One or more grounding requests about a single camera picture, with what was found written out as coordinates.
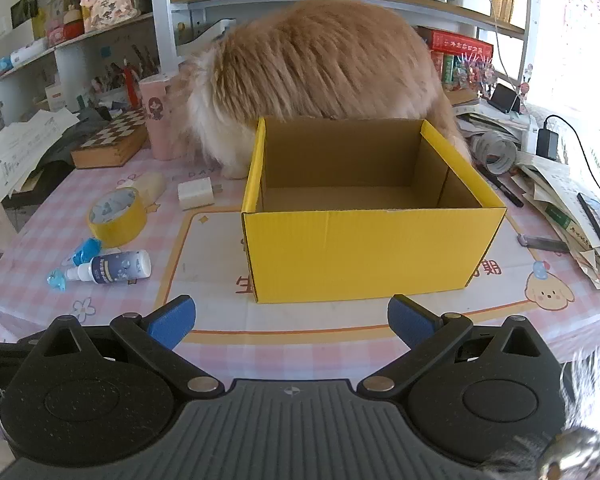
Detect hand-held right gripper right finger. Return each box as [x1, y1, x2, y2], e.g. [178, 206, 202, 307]
[357, 294, 556, 396]

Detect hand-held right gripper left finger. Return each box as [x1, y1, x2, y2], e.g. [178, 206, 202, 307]
[30, 295, 226, 396]

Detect small white spray bottle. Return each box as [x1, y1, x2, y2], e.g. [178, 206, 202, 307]
[65, 250, 152, 286]

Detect yellow cardboard box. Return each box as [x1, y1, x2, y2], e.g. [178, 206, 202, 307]
[241, 117, 508, 305]

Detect yellow tape roll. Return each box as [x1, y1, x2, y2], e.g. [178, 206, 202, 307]
[87, 187, 148, 249]

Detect white charger plug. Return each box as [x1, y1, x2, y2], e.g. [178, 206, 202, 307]
[177, 176, 223, 211]

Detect beige foam block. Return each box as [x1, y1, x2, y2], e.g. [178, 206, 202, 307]
[132, 171, 168, 203]

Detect pink checked table mat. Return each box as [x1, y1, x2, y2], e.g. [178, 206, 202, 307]
[0, 147, 600, 441]

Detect black pen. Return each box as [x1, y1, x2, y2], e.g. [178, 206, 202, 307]
[475, 160, 525, 208]

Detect loose white paper sheets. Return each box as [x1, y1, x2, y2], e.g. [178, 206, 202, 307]
[0, 107, 81, 201]

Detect dark grey cloth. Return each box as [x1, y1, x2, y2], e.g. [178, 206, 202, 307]
[35, 107, 116, 166]

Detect clear tape roll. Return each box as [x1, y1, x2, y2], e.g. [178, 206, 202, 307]
[472, 131, 518, 176]

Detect pile of papers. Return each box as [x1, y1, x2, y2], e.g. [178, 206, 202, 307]
[455, 100, 600, 296]

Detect wooden chess box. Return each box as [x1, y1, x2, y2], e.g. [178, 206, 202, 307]
[71, 106, 151, 170]

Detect pink humidifier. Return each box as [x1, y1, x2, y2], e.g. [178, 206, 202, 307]
[139, 72, 181, 161]

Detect silver bell fur charm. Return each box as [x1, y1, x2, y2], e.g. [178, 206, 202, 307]
[540, 345, 600, 480]

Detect black power adapter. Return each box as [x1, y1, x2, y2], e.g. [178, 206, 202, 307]
[536, 130, 560, 161]

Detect red tassel ornament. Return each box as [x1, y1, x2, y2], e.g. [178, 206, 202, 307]
[121, 57, 140, 111]

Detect orange fluffy cat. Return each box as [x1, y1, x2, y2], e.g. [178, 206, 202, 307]
[167, 0, 473, 181]

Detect red box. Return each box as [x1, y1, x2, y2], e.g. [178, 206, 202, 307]
[417, 26, 495, 66]

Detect white shelf unit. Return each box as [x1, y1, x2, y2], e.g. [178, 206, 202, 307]
[0, 0, 536, 126]

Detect green potted plant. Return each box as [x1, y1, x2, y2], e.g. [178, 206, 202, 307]
[10, 0, 48, 28]

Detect black cable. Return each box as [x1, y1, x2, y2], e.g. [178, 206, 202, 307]
[544, 115, 600, 206]

